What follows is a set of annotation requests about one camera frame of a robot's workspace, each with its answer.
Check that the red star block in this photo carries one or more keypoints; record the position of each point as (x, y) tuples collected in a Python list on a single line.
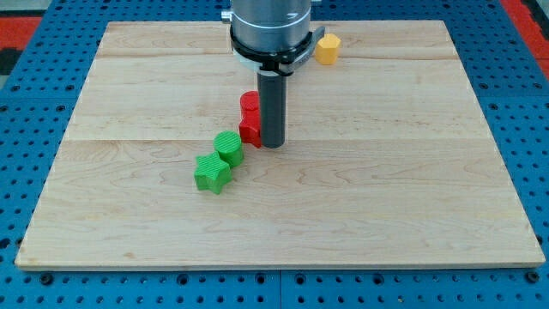
[(250, 128)]

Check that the red cylinder block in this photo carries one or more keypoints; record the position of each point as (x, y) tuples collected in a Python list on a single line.
[(249, 104)]

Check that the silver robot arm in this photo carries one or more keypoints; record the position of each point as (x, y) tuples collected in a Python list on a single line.
[(271, 28)]

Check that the green cylinder block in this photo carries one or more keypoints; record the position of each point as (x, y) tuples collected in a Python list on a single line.
[(228, 144)]

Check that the green star block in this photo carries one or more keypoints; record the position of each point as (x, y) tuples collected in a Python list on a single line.
[(211, 173)]

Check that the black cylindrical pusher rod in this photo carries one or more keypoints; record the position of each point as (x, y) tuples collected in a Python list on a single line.
[(272, 102)]

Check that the wooden board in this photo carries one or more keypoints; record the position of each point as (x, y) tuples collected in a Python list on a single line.
[(389, 162)]

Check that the yellow hexagon block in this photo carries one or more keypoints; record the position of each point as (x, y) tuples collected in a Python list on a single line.
[(327, 49)]

